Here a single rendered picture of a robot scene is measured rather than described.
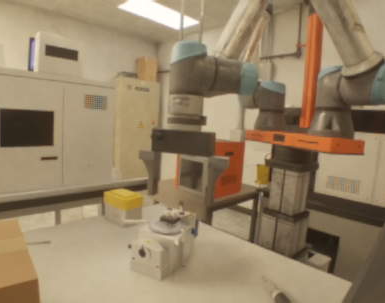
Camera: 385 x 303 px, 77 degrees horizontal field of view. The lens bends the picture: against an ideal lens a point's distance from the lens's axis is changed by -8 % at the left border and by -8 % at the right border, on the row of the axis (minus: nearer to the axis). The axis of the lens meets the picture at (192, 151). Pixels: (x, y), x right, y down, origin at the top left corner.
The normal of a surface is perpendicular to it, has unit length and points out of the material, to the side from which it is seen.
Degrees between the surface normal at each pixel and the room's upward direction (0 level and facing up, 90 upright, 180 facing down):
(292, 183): 90
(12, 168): 90
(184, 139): 90
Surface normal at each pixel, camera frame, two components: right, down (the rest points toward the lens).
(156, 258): -0.43, 0.07
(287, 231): -0.76, 0.03
